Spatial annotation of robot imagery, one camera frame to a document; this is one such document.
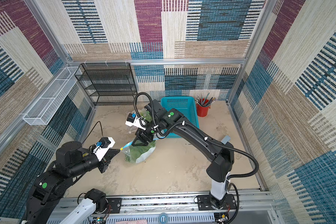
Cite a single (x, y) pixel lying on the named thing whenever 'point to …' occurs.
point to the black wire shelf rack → (108, 84)
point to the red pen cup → (202, 108)
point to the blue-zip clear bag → (126, 148)
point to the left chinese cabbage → (136, 152)
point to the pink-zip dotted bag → (132, 129)
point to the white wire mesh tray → (40, 115)
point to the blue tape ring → (163, 218)
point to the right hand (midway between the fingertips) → (139, 139)
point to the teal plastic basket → (185, 105)
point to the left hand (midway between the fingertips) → (118, 149)
